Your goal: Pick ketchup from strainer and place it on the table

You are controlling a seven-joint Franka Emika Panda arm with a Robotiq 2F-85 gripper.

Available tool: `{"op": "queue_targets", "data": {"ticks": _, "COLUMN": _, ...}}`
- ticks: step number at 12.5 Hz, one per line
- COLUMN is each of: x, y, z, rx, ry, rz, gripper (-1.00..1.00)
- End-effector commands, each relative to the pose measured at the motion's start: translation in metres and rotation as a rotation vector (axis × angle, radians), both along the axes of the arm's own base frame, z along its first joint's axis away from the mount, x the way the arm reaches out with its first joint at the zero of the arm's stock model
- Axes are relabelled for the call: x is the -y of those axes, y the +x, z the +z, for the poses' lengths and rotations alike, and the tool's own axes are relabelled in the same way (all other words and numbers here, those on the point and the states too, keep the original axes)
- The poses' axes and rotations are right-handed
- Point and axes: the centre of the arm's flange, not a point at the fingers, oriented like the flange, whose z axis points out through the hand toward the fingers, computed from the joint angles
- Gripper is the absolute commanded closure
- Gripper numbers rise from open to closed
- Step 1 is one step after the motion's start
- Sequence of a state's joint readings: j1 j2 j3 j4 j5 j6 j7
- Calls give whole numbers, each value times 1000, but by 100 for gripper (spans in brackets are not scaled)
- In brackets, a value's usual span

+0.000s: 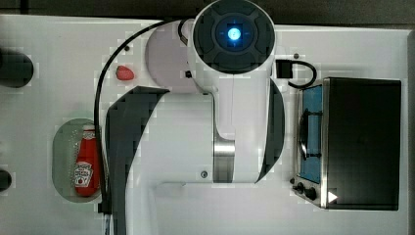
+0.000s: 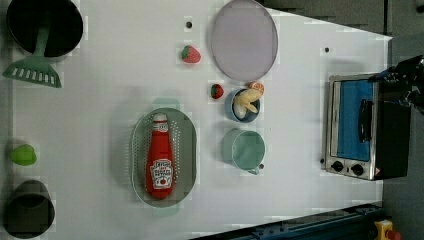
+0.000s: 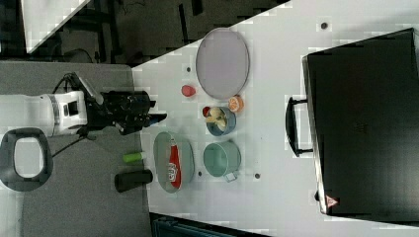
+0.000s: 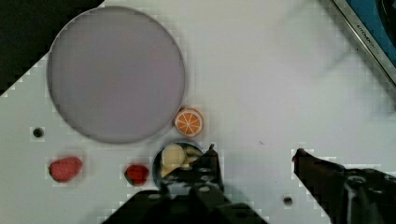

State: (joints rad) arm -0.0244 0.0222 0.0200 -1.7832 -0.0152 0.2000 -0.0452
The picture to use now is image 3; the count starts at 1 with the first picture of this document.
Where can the black toaster oven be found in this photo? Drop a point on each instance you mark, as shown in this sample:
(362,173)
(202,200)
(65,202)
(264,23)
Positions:
(362,105)

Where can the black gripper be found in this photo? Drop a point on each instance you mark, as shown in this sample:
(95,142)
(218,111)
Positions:
(127,111)

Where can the large grey round plate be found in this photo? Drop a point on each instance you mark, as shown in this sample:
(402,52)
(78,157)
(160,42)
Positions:
(222,63)

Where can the red plush strawberry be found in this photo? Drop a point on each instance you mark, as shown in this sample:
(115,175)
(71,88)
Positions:
(206,111)

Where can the grey ring-shaped headrest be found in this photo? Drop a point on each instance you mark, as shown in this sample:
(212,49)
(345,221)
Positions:
(8,172)

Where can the green mug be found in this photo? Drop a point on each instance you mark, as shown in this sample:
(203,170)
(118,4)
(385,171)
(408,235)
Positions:
(223,159)

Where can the green marker tube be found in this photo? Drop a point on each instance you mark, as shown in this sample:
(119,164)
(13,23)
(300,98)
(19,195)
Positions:
(133,157)

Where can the plush orange slice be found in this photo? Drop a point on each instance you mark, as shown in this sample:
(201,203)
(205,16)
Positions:
(236,104)

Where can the pink plush strawberry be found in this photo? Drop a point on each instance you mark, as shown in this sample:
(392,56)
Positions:
(188,91)

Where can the red plush ketchup bottle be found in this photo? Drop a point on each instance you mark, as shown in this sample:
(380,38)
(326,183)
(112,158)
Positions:
(174,170)

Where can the black cylinder cup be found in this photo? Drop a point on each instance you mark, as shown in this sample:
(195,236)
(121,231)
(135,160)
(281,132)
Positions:
(127,181)

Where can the yellow plush chips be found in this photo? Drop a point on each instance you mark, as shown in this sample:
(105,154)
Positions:
(217,116)

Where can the blue bowl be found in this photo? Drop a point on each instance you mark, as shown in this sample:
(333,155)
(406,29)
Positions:
(230,124)

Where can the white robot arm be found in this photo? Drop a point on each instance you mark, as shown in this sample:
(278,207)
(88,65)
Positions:
(79,113)

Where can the green oval strainer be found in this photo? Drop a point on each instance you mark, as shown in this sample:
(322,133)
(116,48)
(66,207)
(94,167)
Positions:
(161,153)

